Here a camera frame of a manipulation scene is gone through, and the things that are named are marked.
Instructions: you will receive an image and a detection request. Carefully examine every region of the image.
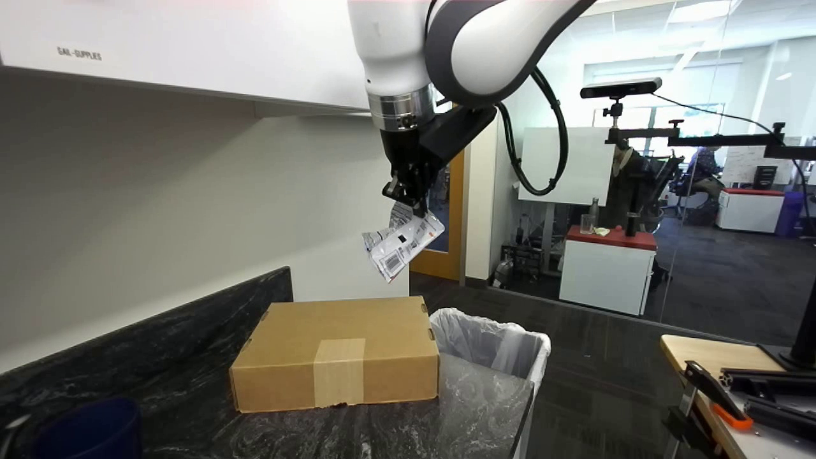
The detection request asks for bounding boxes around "metal robot table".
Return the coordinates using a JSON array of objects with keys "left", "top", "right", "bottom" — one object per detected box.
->
[{"left": 723, "top": 416, "right": 816, "bottom": 459}]

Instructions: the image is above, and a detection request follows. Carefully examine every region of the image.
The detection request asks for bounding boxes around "blue bowl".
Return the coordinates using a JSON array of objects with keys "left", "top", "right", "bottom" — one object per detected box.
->
[{"left": 28, "top": 394, "right": 147, "bottom": 459}]

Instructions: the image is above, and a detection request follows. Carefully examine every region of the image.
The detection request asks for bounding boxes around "white waste bin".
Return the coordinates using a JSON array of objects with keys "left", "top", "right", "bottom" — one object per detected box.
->
[{"left": 430, "top": 306, "right": 555, "bottom": 459}]

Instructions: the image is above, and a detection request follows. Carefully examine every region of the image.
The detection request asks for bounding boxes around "white board panel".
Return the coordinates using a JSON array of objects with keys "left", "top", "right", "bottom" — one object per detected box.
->
[{"left": 519, "top": 125, "right": 618, "bottom": 209}]

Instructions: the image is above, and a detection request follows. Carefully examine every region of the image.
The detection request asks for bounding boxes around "black stand pole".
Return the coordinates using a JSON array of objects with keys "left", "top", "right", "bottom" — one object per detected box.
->
[{"left": 759, "top": 276, "right": 816, "bottom": 375}]

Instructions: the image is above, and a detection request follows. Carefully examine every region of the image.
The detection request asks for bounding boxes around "black flat bar tool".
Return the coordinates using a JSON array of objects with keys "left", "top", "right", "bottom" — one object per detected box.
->
[{"left": 720, "top": 366, "right": 816, "bottom": 441}]

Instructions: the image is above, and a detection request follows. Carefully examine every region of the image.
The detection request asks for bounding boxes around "wooden board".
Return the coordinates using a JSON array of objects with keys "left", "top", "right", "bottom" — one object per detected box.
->
[{"left": 658, "top": 332, "right": 789, "bottom": 459}]

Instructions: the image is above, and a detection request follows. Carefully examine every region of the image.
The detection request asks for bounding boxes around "silver snack packet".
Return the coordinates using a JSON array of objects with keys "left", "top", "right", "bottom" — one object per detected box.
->
[{"left": 361, "top": 200, "right": 447, "bottom": 283}]

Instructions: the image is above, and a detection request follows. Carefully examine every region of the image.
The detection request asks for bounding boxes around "brown cardboard box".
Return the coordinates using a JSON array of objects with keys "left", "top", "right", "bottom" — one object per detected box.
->
[{"left": 227, "top": 292, "right": 445, "bottom": 416}]

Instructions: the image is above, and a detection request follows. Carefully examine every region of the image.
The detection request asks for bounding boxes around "person in background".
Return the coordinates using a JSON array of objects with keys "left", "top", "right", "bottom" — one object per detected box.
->
[{"left": 677, "top": 142, "right": 728, "bottom": 230}]

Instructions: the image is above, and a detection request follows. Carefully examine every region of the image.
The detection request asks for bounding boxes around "black stereo camera bar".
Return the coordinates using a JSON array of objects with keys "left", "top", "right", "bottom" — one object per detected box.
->
[{"left": 579, "top": 75, "right": 667, "bottom": 102}]

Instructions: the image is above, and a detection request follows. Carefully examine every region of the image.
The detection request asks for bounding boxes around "wooden door frame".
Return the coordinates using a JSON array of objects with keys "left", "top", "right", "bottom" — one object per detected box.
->
[{"left": 409, "top": 149, "right": 472, "bottom": 286}]

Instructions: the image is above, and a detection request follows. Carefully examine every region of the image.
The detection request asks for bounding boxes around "white pedestal with red top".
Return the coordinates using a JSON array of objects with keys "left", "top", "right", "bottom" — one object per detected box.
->
[{"left": 557, "top": 223, "right": 662, "bottom": 318}]

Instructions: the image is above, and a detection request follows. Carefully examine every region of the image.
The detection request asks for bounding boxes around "clear plastic bin liner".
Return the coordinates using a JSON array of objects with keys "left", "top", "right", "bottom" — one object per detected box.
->
[{"left": 430, "top": 306, "right": 548, "bottom": 403}]

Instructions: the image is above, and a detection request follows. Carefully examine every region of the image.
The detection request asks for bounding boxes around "white desk with red top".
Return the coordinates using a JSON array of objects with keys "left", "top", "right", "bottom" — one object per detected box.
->
[{"left": 714, "top": 186, "right": 790, "bottom": 237}]

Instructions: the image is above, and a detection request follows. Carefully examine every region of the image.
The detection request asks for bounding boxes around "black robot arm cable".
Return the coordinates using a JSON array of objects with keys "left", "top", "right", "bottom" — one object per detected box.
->
[{"left": 496, "top": 65, "right": 571, "bottom": 198}]

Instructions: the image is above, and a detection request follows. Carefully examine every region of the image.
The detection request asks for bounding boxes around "black orange-handled tool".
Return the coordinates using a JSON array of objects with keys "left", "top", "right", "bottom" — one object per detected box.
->
[{"left": 681, "top": 358, "right": 759, "bottom": 432}]

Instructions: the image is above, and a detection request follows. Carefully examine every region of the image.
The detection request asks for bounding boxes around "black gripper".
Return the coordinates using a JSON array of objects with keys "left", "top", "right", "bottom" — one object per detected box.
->
[{"left": 377, "top": 125, "right": 454, "bottom": 218}]

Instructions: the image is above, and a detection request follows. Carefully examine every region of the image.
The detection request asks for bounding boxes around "purple object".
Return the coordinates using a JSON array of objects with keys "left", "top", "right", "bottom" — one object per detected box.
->
[{"left": 775, "top": 186, "right": 810, "bottom": 239}]

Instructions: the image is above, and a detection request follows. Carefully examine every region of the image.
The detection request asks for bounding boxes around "white wall cabinet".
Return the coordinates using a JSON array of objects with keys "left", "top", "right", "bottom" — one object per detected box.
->
[{"left": 0, "top": 0, "right": 389, "bottom": 115}]

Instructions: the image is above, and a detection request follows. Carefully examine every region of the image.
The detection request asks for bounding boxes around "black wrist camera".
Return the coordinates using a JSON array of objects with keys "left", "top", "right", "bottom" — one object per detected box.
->
[{"left": 425, "top": 102, "right": 501, "bottom": 167}]

